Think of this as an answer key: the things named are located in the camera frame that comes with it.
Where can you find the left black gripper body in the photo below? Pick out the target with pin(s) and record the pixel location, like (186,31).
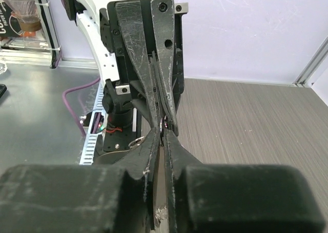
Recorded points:
(112,39)

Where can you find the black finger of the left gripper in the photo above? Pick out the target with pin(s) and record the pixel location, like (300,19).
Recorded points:
(163,19)
(129,16)

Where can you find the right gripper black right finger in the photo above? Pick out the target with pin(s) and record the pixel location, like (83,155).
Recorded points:
(236,198)

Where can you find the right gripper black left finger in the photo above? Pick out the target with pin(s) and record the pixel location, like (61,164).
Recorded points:
(82,198)

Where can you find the silver keys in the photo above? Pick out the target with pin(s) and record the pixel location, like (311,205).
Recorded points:
(163,126)

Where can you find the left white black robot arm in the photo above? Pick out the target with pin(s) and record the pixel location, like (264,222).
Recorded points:
(85,13)

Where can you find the glass coffee dripper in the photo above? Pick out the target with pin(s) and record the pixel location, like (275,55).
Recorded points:
(35,42)

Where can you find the coffee filter box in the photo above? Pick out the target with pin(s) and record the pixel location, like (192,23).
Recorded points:
(19,18)

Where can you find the white slotted cable duct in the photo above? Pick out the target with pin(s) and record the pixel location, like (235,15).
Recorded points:
(93,130)

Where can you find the aluminium frame rail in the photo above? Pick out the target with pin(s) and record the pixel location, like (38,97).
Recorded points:
(312,66)

